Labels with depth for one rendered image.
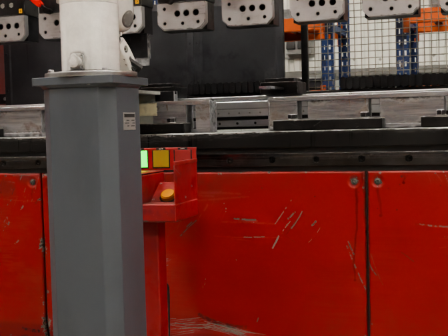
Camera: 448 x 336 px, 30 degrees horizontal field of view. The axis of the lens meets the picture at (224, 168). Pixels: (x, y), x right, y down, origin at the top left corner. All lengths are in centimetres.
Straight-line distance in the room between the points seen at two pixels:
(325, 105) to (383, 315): 59
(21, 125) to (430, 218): 131
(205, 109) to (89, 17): 81
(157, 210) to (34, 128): 75
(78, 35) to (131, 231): 41
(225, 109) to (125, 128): 102
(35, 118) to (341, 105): 97
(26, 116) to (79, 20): 104
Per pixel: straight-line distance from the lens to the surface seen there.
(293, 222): 225
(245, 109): 266
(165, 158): 222
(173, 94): 249
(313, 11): 235
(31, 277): 261
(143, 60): 255
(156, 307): 218
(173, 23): 247
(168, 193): 213
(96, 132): 167
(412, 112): 230
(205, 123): 244
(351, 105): 233
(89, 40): 171
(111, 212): 168
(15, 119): 274
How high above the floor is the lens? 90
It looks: 3 degrees down
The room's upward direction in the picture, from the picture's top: 2 degrees counter-clockwise
